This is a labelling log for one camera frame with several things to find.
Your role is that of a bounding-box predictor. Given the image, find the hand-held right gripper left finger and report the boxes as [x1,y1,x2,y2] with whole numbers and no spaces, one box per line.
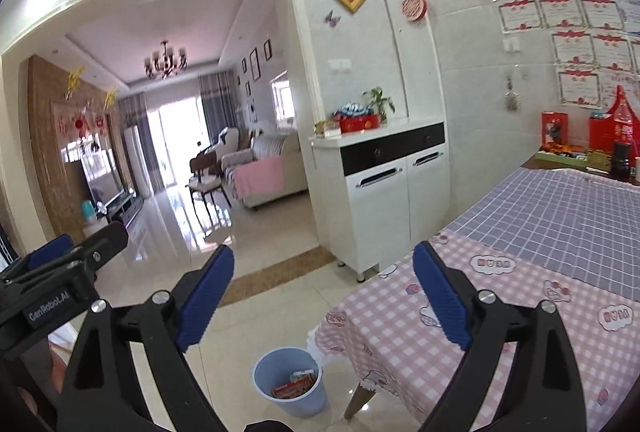
[60,243,236,432]

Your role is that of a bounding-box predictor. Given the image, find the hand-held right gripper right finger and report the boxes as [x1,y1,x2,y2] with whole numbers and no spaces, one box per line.
[413,241,587,432]

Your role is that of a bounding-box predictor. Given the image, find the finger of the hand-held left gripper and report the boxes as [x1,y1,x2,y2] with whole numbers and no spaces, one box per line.
[27,234,76,270]
[75,222,129,267]

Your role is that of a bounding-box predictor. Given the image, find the red white snack wrapper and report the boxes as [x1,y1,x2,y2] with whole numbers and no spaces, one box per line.
[271,374,316,399]

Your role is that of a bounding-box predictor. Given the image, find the blue plastic waste bin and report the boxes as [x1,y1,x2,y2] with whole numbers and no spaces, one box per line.
[252,347,328,418]

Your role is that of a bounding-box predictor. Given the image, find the white teal appliance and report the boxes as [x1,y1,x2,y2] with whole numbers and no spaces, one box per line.
[80,201,101,233]

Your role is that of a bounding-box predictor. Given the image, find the dark television stand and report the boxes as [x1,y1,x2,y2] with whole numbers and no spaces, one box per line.
[105,191,146,227]

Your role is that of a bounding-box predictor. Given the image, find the pink checked tablecloth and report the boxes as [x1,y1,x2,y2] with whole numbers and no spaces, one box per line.
[314,227,640,432]

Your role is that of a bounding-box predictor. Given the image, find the television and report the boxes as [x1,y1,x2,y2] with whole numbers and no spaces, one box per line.
[80,147,121,207]

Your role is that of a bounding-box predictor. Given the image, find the tall white air conditioner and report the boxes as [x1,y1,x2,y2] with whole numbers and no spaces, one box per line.
[122,126,146,197]

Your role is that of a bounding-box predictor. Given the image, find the grey curtain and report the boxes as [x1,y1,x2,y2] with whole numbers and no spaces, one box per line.
[198,72,241,145]
[117,92,166,197]

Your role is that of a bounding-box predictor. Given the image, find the white cabinet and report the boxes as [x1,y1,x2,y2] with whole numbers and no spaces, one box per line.
[309,114,451,283]

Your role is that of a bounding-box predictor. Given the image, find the dark wooden chair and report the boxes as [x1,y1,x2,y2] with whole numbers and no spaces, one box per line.
[186,149,233,213]

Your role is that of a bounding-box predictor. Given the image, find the pink blanket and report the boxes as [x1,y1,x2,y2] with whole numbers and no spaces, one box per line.
[234,155,285,200]

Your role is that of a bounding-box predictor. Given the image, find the wooden table leg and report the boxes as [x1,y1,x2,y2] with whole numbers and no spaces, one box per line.
[344,382,368,420]

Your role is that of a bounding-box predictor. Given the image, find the purple grid tablecloth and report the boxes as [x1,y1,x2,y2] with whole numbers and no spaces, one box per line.
[440,169,640,303]

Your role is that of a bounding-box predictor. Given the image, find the beige sofa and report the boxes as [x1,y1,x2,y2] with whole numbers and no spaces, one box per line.
[220,129,308,211]

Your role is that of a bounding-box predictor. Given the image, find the green tray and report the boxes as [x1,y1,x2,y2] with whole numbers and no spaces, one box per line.
[535,144,591,169]

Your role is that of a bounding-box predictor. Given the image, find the black chandelier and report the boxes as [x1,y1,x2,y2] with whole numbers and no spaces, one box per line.
[143,40,188,78]

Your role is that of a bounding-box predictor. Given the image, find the red box with picture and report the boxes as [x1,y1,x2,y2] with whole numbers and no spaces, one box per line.
[541,112,569,147]

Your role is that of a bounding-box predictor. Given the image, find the potted plant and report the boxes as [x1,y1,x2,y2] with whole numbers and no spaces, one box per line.
[362,86,396,125]

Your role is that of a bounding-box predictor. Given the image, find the blue white wrapped sweets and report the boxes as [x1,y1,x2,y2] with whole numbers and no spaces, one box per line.
[334,102,371,117]

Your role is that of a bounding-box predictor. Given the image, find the red gift bag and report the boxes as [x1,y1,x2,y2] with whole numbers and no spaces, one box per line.
[588,84,640,157]

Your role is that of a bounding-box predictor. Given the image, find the cola bottle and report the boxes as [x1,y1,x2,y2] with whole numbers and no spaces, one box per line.
[611,99,636,183]

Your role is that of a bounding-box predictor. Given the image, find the hanging wall ornament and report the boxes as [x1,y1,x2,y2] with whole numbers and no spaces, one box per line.
[502,74,521,111]

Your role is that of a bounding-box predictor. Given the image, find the group of wall certificates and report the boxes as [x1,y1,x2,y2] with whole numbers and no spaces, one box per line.
[498,0,640,110]

